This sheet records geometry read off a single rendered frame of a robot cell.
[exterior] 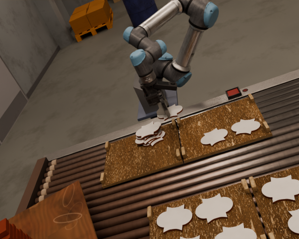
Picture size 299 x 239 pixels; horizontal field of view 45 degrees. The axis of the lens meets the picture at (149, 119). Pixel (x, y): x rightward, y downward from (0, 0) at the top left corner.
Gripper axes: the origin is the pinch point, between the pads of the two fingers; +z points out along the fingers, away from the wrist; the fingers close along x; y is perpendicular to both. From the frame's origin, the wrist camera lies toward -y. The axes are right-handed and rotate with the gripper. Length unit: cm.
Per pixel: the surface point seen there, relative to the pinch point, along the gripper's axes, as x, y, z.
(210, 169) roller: 34.1, -10.8, 15.4
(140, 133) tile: -0.5, 19.0, 6.4
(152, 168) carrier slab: 23.7, 15.3, 11.7
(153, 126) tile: -3.1, 11.7, 6.8
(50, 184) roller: 8, 75, 11
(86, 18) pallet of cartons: -607, 171, 58
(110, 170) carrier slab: 15.6, 37.5, 10.6
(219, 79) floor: -217, -33, 107
